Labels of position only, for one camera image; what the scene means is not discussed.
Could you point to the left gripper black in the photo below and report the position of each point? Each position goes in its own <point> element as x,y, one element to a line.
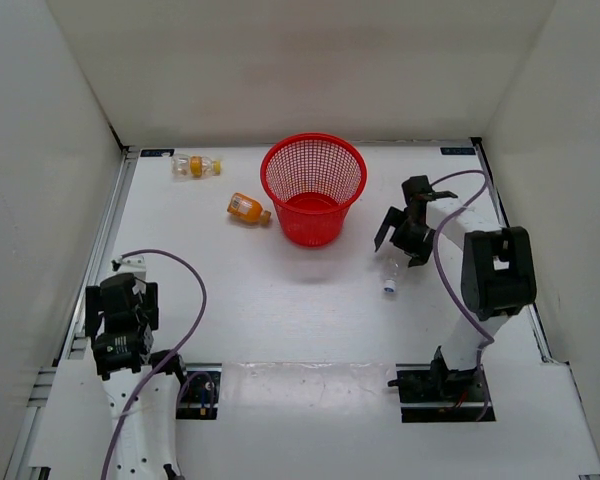
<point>94,304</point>

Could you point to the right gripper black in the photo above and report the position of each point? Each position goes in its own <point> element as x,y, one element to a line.
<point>420,249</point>

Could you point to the red mesh plastic bin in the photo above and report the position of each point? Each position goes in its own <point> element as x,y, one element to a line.
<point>313,179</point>

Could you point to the clear bottle yellow cap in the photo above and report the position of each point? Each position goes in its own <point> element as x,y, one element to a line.
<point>194,167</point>

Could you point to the orange juice bottle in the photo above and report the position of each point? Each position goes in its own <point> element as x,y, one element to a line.
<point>248,210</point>

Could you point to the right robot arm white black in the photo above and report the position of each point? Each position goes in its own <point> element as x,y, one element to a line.
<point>497,281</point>

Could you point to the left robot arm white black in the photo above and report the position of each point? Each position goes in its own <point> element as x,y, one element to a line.
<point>141,386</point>

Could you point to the blue label right corner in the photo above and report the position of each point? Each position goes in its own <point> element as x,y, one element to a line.
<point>458,151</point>

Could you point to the blue label corner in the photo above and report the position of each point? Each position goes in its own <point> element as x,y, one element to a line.
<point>156,153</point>
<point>458,151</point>

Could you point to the blue label left corner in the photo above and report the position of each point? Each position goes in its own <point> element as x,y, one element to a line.
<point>156,153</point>

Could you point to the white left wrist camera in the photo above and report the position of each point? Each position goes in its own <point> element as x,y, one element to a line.
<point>134,264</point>

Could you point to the aluminium frame rail left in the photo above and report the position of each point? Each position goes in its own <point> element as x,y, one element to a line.
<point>73,343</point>

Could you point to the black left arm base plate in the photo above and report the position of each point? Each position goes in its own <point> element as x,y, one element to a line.
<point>199,400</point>

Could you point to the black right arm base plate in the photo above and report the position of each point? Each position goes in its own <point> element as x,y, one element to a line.
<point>428,397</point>

